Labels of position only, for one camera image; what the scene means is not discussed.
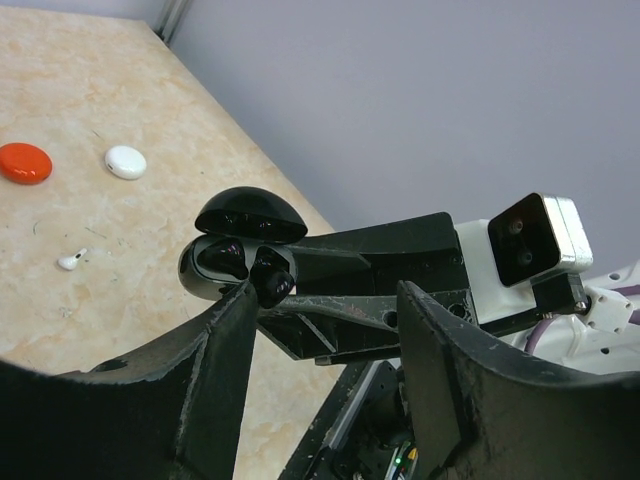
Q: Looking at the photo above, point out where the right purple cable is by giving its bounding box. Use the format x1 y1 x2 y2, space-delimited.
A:
524 282 640 356

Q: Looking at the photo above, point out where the black earbud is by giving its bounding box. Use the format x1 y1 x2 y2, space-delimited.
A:
250 246 295 309

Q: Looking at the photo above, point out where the orange earbud case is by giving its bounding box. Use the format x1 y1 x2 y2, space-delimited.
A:
0 142 53 185

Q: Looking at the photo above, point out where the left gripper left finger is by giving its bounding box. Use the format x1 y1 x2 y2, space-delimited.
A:
1 284 258 479

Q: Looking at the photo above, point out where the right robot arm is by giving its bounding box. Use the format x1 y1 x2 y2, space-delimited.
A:
258 195 639 374

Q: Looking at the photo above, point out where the white earbud case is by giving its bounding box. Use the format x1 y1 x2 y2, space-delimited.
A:
104 145 147 180

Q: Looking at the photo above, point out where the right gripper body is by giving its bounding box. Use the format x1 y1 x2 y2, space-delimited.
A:
455 220 550 345

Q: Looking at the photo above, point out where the black earbud case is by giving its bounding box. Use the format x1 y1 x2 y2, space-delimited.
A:
178 186 308 301

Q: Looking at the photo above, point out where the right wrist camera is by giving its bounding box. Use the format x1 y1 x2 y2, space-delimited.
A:
487 193 594 287

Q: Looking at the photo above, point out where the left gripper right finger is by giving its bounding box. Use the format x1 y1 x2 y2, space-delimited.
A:
397 282 639 479

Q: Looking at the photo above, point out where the white earbud upper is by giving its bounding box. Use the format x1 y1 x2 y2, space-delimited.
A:
57 248 88 271

